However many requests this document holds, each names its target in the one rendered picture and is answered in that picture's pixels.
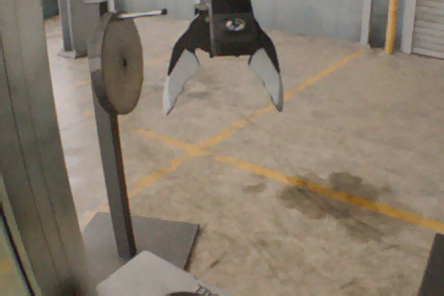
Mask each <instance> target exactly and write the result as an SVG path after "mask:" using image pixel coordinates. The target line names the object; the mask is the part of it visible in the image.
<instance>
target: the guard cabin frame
mask: <svg viewBox="0 0 444 296"><path fill-rule="evenodd" d="M43 12H44V9H43V1H42V0H0V216H1V219H2V221H3V224H4V228H5V231H6V233H7V236H8V238H9V241H10V243H11V246H12V250H13V253H14V254H15V257H16V260H17V262H18V265H19V267H20V269H21V272H22V274H23V276H24V279H25V281H26V283H27V286H28V289H29V291H30V294H31V296H83V295H85V294H86V293H87V292H89V291H90V290H92V289H93V288H95V287H96V286H95V282H94V278H93V275H92V272H91V270H90V266H89V262H88V258H87V254H86V249H85V245H84V241H83V237H82V233H81V228H80V225H79V221H78V216H77V212H76V208H75V203H74V199H73V195H72V190H71V186H70V181H69V177H68V173H67V168H66V164H65V159H64V150H63V146H62V142H61V137H60V133H59V124H58V119H57V115H56V103H55V95H54V91H53V82H52V78H51V70H50V61H49V53H48V45H47V36H46V28H45V20H44V17H45V16H44V13H43Z"/></svg>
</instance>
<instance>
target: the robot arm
mask: <svg viewBox="0 0 444 296"><path fill-rule="evenodd" d="M196 49H201V50H202V51H204V52H207V53H209V57H210V58H213V57H214V56H233V55H234V56H236V57H239V56H240V55H249V59H248V65H249V67H250V69H251V70H252V72H253V73H254V74H257V75H258V76H261V77H262V83H263V86H264V87H265V89H266V90H267V91H268V92H269V93H270V95H271V98H272V101H273V103H274V105H275V106H276V109H277V110H278V111H279V112H281V111H282V110H283V101H284V93H283V86H282V79H281V75H280V67H279V62H278V53H277V50H276V47H275V44H274V42H273V41H272V40H271V38H270V37H269V36H268V34H266V33H265V31H264V30H263V29H262V28H261V26H260V25H259V22H258V21H257V20H256V19H255V18H254V13H253V8H252V3H251V0H206V3H194V18H193V19H192V21H190V23H189V26H188V27H187V28H186V30H185V31H184V32H183V33H182V34H180V35H179V37H178V38H177V40H176V41H175V42H174V45H173V47H172V50H171V54H170V59H169V64H168V69H167V74H166V84H165V92H164V101H163V111H164V115H165V116H167V115H168V114H169V113H170V112H171V110H173V108H174V104H175V100H176V98H177V97H178V96H179V95H180V94H181V93H182V92H183V89H184V84H185V83H186V81H187V79H188V78H189V77H191V76H193V75H194V74H196V72H197V71H198V69H199V67H200V64H199V61H198V58H197V56H196V55H195V52H196Z"/></svg>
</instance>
